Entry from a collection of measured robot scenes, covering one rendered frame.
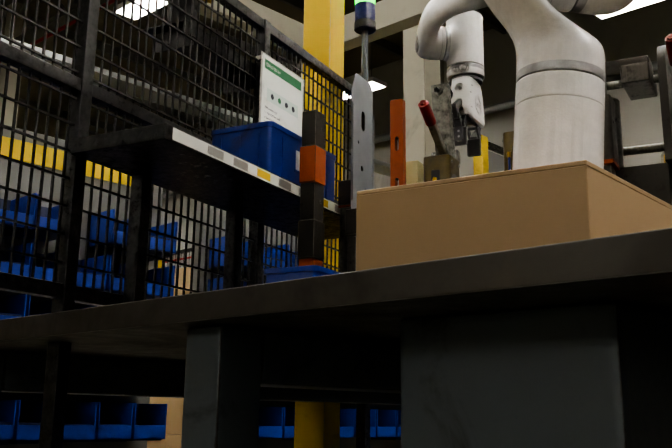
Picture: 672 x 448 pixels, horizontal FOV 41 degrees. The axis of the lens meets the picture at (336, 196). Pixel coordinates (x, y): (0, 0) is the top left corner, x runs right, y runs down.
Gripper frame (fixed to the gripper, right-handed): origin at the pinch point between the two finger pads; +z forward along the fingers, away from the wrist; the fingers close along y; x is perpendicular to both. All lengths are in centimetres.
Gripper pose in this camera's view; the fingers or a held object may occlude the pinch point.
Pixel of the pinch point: (467, 146)
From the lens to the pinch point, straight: 200.2
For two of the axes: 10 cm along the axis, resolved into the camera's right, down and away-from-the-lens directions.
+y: 4.6, 2.2, 8.6
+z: -0.1, 9.7, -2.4
